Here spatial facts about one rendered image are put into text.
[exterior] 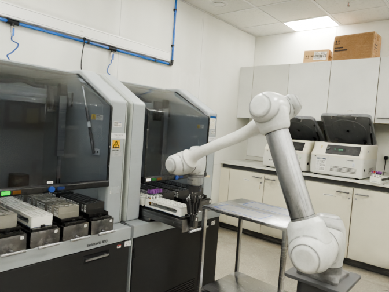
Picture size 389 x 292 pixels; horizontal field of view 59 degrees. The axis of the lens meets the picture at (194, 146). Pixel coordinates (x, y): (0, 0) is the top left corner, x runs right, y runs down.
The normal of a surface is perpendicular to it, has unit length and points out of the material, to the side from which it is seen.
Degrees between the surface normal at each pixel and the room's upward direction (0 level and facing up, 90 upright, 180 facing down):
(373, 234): 90
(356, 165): 90
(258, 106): 84
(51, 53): 90
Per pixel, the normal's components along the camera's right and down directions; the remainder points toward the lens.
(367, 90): -0.65, 0.00
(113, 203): 0.76, 0.09
